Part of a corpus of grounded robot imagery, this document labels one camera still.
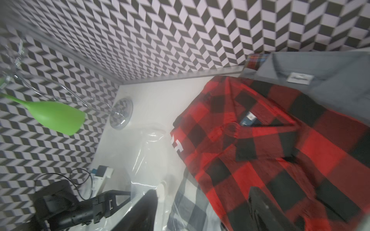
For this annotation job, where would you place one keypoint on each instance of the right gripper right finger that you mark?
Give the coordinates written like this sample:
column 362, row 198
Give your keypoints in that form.
column 265, row 216

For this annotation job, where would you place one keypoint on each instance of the red black printed shirt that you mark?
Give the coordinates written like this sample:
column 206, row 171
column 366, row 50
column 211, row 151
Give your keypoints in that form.
column 311, row 162

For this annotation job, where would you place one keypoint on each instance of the plaid flannel shirt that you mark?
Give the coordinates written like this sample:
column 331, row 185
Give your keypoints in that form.
column 255, row 61

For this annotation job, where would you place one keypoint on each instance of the white vacuum bag valve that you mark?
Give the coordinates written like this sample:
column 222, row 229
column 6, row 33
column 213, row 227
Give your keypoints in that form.
column 162, row 193

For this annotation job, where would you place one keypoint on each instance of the black white checked shirt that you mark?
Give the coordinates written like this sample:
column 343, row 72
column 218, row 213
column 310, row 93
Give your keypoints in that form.
column 191, row 210

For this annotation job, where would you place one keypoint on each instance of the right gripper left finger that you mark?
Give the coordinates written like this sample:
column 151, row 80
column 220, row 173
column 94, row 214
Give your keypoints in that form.
column 141, row 216

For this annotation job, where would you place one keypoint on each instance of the green plastic wine glass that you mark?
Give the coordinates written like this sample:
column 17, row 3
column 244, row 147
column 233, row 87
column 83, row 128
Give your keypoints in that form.
column 53, row 115

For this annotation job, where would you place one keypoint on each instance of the clear plastic vacuum bag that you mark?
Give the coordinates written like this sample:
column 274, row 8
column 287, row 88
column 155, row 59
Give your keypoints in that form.
column 141, row 158

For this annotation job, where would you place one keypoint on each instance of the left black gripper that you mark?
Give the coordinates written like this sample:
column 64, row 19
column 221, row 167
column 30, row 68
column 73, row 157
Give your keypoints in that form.
column 58, row 209

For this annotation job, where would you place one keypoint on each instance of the dark grey garment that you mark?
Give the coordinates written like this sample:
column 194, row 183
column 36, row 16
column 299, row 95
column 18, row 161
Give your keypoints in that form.
column 336, row 80

